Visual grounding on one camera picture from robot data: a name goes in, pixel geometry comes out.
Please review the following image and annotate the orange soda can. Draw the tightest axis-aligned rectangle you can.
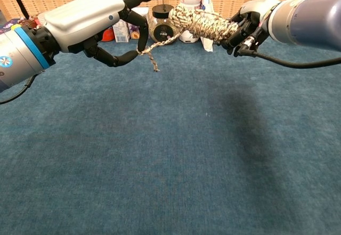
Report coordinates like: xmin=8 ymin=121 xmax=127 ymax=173
xmin=86 ymin=0 xmax=115 ymax=42

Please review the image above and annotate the beige braided rope bundle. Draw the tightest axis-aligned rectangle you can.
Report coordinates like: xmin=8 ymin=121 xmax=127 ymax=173
xmin=137 ymin=4 xmax=239 ymax=72

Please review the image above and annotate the blue table cloth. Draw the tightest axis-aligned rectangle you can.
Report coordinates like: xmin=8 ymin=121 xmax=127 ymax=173
xmin=0 ymin=16 xmax=341 ymax=235

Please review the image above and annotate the purple toothpaste box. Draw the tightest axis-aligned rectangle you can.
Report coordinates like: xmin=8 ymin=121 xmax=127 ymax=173
xmin=0 ymin=18 xmax=22 ymax=35

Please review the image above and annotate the brown bottle yellow cap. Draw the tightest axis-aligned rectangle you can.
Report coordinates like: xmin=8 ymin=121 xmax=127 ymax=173
xmin=10 ymin=18 xmax=38 ymax=31

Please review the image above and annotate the small plum juice carton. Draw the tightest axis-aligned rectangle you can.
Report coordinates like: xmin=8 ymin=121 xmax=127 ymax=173
xmin=127 ymin=7 xmax=150 ymax=40

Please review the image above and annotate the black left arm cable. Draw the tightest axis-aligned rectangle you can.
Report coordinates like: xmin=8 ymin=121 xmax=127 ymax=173
xmin=0 ymin=75 xmax=37 ymax=105

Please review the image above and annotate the glass jar black lid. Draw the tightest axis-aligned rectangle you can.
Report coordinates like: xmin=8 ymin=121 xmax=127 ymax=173
xmin=148 ymin=4 xmax=180 ymax=44

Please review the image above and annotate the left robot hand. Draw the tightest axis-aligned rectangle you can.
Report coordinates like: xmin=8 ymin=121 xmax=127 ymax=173
xmin=34 ymin=0 xmax=166 ymax=68

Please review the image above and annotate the white snack bag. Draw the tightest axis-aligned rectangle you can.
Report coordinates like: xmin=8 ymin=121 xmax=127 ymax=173
xmin=199 ymin=0 xmax=218 ymax=52

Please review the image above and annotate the white milk carton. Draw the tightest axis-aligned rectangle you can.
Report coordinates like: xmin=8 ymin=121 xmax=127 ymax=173
xmin=111 ymin=19 xmax=131 ymax=43

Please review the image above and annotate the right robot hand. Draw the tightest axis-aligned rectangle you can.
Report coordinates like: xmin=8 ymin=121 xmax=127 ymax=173
xmin=220 ymin=0 xmax=282 ymax=58

